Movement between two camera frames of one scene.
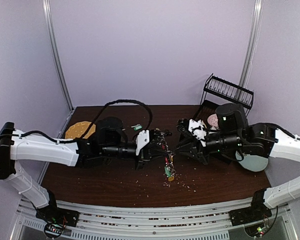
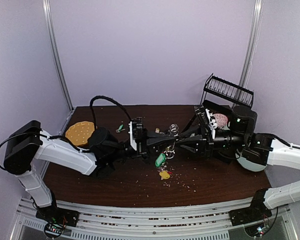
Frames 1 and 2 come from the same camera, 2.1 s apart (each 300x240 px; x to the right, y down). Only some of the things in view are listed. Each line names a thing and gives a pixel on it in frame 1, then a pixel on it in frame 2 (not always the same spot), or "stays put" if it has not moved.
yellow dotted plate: (78, 130) stays put
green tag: (167, 171) to (160, 160)
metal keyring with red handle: (173, 172) to (169, 152)
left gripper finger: (158, 152) to (152, 139)
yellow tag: (170, 178) to (164, 174)
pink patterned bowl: (212, 120) to (221, 120)
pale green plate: (253, 162) stays put
